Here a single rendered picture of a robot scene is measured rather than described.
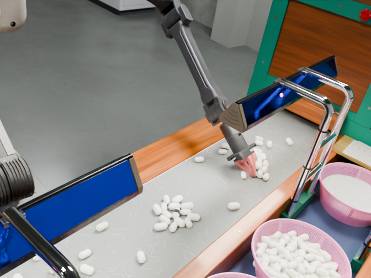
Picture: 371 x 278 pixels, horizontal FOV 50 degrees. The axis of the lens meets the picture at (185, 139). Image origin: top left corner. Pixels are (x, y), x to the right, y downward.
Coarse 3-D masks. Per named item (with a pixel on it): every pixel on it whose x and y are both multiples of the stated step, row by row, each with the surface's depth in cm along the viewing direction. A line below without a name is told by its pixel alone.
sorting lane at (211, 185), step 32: (256, 128) 165; (288, 128) 169; (192, 160) 139; (224, 160) 142; (256, 160) 145; (288, 160) 149; (160, 192) 123; (192, 192) 125; (224, 192) 128; (256, 192) 130; (96, 224) 108; (128, 224) 110; (224, 224) 115; (96, 256) 99; (128, 256) 101; (160, 256) 102; (192, 256) 104
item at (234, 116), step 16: (320, 64) 132; (336, 64) 141; (304, 80) 123; (256, 96) 104; (272, 96) 110; (288, 96) 116; (224, 112) 102; (240, 112) 99; (256, 112) 104; (272, 112) 109; (240, 128) 100
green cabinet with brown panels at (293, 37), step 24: (288, 0) 162; (312, 0) 156; (336, 0) 150; (360, 0) 146; (288, 24) 167; (312, 24) 160; (336, 24) 154; (360, 24) 149; (264, 48) 176; (288, 48) 170; (312, 48) 163; (336, 48) 157; (360, 48) 151; (264, 72) 180; (288, 72) 174; (360, 72) 154; (336, 96) 164; (360, 96) 157; (360, 120) 159
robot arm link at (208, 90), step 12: (180, 12) 141; (180, 24) 140; (168, 36) 145; (180, 36) 140; (192, 36) 142; (180, 48) 141; (192, 48) 138; (192, 60) 138; (192, 72) 138; (204, 72) 136; (204, 84) 135; (204, 96) 135; (216, 96) 133; (204, 108) 136; (216, 108) 133; (216, 120) 136
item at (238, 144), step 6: (240, 132) 134; (228, 138) 133; (234, 138) 132; (240, 138) 133; (228, 144) 135; (234, 144) 133; (240, 144) 132; (246, 144) 134; (252, 144) 135; (234, 150) 133; (240, 150) 132; (234, 156) 131; (240, 156) 130
